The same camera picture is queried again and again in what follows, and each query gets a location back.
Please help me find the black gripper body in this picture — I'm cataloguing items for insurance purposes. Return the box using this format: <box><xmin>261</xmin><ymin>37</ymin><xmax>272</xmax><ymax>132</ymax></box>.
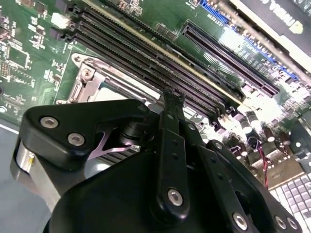
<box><xmin>43</xmin><ymin>150</ymin><xmax>233</xmax><ymax>233</ymax></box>

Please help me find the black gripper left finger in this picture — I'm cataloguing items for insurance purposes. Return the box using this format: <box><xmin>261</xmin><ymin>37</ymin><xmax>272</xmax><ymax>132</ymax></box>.
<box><xmin>12</xmin><ymin>88</ymin><xmax>191</xmax><ymax>226</ymax></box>

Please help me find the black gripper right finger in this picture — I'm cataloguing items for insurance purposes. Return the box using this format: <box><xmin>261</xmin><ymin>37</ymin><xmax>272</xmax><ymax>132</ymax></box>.
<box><xmin>176</xmin><ymin>93</ymin><xmax>304</xmax><ymax>233</ymax></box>

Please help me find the metal socket cover frame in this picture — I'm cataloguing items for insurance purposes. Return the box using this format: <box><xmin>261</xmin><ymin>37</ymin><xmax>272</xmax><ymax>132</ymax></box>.
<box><xmin>68</xmin><ymin>62</ymin><xmax>162</xmax><ymax>104</ymax></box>

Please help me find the silver square CPU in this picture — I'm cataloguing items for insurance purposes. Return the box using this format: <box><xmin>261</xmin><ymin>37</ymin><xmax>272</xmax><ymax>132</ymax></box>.
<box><xmin>93</xmin><ymin>84</ymin><xmax>129</xmax><ymax>102</ymax></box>

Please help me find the metal wire locking lever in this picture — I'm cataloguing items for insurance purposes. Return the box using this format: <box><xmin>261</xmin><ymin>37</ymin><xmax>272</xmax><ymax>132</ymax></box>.
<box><xmin>89</xmin><ymin>58</ymin><xmax>163</xmax><ymax>98</ymax></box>

